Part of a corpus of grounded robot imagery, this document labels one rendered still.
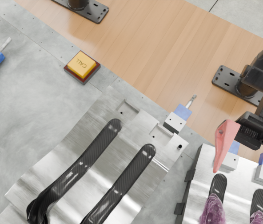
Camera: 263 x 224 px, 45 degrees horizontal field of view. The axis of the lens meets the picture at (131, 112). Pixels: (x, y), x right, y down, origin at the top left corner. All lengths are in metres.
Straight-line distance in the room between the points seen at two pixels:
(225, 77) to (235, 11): 1.25
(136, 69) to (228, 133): 0.55
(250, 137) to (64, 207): 0.43
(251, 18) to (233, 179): 1.51
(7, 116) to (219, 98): 0.62
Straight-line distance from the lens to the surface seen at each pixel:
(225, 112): 0.98
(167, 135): 0.85
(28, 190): 0.77
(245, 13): 2.24
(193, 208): 0.81
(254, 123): 0.51
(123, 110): 0.86
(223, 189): 0.87
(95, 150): 0.81
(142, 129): 0.82
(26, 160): 0.92
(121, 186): 0.80
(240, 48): 1.09
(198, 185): 0.84
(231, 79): 1.01
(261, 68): 0.88
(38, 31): 1.08
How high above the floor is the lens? 1.67
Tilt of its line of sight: 70 degrees down
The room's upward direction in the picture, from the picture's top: 6 degrees clockwise
